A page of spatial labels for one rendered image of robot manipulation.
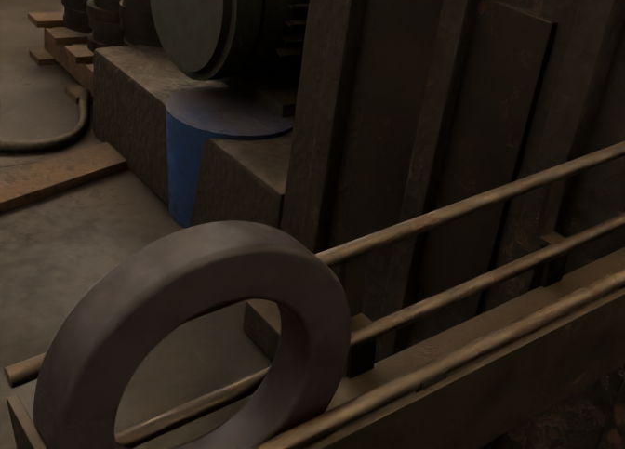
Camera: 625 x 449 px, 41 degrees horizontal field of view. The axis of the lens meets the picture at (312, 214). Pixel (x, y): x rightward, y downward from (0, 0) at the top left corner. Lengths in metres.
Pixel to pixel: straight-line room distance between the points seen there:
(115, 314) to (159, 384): 1.07
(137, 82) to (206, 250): 1.66
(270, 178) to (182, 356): 0.37
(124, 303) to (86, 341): 0.03
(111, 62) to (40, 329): 0.83
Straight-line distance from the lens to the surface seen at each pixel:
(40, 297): 1.69
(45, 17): 2.92
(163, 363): 1.53
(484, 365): 0.58
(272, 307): 1.56
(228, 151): 1.73
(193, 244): 0.43
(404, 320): 0.61
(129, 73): 2.12
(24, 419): 0.47
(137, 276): 0.42
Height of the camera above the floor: 0.94
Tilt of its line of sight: 27 degrees down
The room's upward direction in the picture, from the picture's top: 8 degrees clockwise
